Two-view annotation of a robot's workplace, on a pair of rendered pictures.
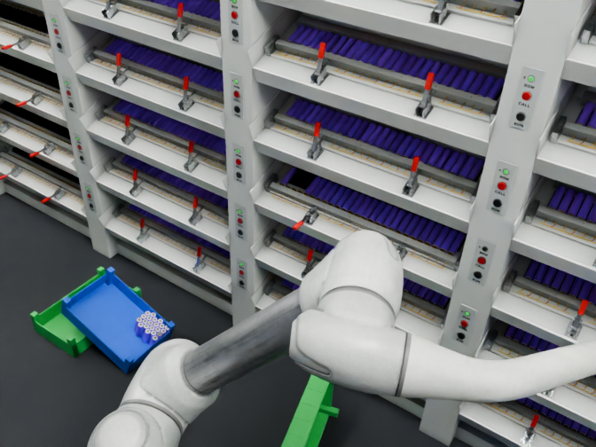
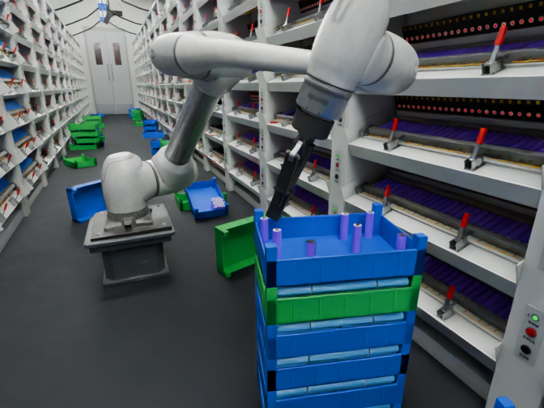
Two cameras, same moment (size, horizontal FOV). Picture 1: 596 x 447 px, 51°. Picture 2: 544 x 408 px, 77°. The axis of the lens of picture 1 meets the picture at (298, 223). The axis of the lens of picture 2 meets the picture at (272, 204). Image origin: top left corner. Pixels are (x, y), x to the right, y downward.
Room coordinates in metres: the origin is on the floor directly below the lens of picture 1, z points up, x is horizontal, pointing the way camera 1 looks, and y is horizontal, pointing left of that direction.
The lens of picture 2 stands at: (-0.05, -0.88, 0.74)
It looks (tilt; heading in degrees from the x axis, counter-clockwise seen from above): 19 degrees down; 33
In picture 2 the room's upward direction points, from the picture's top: straight up
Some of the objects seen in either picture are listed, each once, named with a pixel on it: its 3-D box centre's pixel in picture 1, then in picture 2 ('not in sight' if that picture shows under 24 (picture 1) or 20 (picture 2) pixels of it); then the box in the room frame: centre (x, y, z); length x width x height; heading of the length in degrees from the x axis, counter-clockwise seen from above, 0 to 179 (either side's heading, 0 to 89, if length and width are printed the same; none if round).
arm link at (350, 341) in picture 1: (345, 344); (176, 55); (0.69, -0.08, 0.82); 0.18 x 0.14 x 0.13; 78
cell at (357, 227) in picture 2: not in sight; (356, 238); (0.61, -0.67, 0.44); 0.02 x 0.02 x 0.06
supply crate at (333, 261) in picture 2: not in sight; (331, 239); (0.57, -0.63, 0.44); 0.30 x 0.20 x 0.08; 132
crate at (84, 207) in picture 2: not in sight; (97, 198); (1.03, 1.07, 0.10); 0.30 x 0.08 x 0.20; 4
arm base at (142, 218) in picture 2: not in sight; (128, 215); (0.73, 0.32, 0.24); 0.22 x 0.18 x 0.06; 53
